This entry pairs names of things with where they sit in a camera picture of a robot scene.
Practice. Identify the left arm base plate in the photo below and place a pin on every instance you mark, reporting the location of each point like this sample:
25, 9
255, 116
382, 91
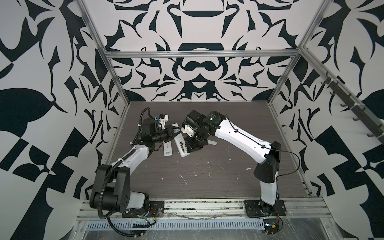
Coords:
150, 209

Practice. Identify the small circuit board with wires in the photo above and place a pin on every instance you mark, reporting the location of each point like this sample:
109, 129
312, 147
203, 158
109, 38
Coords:
272, 226

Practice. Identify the black hook rack rail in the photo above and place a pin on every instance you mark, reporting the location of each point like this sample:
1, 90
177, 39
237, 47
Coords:
351, 102

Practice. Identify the white remote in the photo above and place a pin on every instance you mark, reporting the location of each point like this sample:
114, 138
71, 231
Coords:
177, 141

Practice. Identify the aluminium frame crossbar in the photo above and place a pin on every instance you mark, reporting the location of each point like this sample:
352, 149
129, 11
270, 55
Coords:
200, 54

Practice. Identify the white slotted cable duct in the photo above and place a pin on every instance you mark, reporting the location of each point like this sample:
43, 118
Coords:
185, 224

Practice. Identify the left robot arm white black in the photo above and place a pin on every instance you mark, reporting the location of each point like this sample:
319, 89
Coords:
112, 187

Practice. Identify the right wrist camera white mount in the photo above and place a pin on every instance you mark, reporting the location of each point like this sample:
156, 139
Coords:
189, 130

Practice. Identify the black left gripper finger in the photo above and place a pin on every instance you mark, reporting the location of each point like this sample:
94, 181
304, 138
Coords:
173, 129
171, 137

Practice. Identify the white remote control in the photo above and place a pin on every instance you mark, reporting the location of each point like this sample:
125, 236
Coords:
167, 147

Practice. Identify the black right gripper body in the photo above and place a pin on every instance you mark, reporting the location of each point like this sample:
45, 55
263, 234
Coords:
199, 136

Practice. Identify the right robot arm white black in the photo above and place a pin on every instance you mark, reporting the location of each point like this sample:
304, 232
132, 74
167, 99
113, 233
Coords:
267, 155

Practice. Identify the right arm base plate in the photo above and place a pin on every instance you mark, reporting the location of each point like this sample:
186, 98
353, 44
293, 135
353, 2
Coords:
260, 209

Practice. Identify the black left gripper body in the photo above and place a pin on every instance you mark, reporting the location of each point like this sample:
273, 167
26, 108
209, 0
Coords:
160, 136

